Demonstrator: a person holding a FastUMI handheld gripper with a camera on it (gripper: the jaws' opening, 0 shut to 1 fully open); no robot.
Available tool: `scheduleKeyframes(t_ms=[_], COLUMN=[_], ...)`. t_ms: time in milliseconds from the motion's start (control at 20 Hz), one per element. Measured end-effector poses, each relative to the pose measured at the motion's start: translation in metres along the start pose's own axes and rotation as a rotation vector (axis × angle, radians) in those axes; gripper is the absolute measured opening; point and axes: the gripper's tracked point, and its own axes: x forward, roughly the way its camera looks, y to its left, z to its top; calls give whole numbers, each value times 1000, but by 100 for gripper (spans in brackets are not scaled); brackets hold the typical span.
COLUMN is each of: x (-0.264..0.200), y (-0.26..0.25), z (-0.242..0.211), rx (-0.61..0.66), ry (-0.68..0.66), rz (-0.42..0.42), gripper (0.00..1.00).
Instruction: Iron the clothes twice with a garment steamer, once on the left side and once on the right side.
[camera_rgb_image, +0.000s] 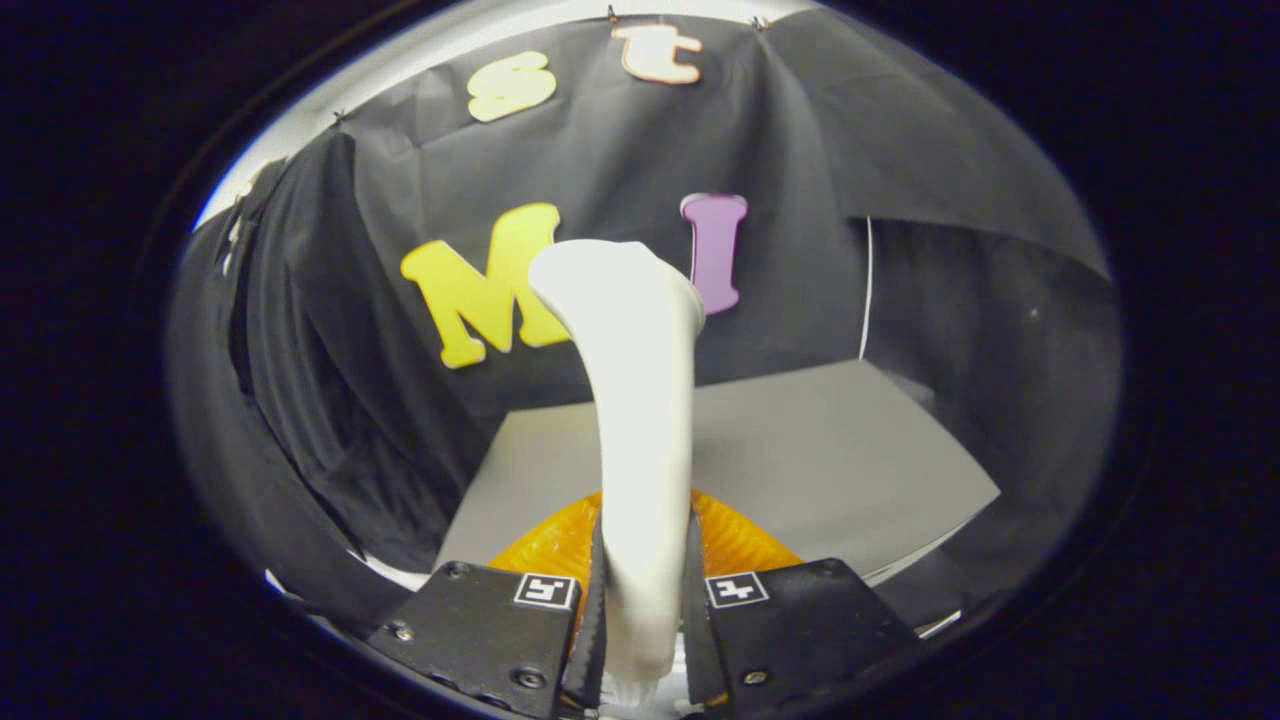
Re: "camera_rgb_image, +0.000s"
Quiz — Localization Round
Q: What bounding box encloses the grey cabinet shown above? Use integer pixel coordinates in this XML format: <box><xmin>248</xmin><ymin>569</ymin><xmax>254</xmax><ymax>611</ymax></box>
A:
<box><xmin>435</xmin><ymin>360</ymin><xmax>1002</xmax><ymax>591</ymax></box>

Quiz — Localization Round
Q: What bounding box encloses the black backdrop cloth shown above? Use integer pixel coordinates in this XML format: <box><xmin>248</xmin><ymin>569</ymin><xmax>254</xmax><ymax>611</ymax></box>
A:
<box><xmin>170</xmin><ymin>10</ymin><xmax>1117</xmax><ymax>641</ymax></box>

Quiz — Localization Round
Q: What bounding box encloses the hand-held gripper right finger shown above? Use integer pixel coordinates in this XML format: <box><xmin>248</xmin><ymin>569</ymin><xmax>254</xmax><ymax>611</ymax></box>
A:
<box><xmin>683</xmin><ymin>490</ymin><xmax>922</xmax><ymax>711</ymax></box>

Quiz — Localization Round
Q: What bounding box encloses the white garment steamer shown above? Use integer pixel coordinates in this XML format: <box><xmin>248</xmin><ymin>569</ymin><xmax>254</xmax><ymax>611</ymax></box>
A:
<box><xmin>528</xmin><ymin>240</ymin><xmax>707</xmax><ymax>703</ymax></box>

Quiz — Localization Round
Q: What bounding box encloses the black blazer jacket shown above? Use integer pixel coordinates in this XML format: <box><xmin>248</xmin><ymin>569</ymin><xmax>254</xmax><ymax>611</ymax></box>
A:
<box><xmin>225</xmin><ymin>130</ymin><xmax>493</xmax><ymax>573</ymax></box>

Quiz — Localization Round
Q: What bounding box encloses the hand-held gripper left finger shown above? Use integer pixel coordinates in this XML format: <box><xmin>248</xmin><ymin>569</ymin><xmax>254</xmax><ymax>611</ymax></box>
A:
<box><xmin>365</xmin><ymin>490</ymin><xmax>609</xmax><ymax>720</ymax></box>

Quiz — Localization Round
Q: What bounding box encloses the thin white wall cable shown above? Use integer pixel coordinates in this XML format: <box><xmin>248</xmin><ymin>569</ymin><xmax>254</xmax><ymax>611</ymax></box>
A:
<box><xmin>857</xmin><ymin>215</ymin><xmax>877</xmax><ymax>362</ymax></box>

